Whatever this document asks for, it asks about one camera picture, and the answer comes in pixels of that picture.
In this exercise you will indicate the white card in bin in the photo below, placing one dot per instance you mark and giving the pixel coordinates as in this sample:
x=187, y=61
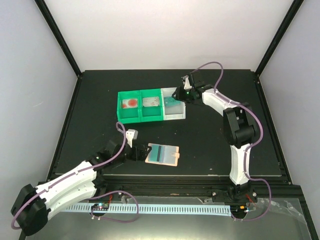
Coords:
x=153, y=101

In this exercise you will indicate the black frame post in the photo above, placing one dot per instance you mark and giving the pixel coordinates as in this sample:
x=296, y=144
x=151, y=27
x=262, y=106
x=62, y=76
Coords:
x=283, y=27
x=48, y=17

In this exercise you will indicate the teal VIP card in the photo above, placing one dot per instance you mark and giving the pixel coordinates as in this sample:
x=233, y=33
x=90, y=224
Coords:
x=169, y=102
x=156, y=155

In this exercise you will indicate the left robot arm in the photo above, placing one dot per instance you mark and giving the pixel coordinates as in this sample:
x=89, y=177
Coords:
x=35, y=206

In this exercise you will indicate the white bin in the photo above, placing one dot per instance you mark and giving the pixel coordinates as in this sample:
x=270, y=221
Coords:
x=172, y=113

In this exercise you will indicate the beige card holder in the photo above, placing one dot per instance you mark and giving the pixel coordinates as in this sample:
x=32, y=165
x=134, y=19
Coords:
x=171, y=156

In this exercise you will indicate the green bin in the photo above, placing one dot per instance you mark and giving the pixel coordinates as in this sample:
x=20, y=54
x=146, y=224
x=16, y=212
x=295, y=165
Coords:
x=129, y=115
x=151, y=114

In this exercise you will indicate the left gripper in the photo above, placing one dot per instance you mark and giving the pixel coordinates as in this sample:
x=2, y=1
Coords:
x=143, y=155

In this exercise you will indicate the white slotted cable duct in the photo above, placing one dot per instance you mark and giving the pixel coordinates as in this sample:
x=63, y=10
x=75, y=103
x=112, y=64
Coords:
x=156, y=209

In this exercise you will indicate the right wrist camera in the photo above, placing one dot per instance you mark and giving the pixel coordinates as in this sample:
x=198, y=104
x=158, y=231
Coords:
x=188, y=82

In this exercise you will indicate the black frame post right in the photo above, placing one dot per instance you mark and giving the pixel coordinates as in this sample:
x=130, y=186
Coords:
x=283, y=27

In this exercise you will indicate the black aluminium rail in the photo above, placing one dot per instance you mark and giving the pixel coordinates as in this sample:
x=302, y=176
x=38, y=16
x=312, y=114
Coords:
x=152, y=185

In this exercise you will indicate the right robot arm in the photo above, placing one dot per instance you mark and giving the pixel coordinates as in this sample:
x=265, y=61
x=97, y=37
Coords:
x=240, y=128

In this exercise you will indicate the red circle card in bin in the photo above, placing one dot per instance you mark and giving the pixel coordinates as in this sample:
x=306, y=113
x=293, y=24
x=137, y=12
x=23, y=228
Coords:
x=129, y=103

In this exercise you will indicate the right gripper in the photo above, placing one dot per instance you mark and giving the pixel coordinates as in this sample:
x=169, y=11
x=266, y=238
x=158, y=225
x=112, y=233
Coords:
x=179, y=95

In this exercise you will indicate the black frame post left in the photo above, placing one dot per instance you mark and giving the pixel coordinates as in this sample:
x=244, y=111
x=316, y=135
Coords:
x=48, y=17

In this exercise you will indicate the small circuit board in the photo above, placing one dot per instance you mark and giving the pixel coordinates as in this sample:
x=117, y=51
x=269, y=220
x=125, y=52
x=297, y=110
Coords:
x=100, y=207

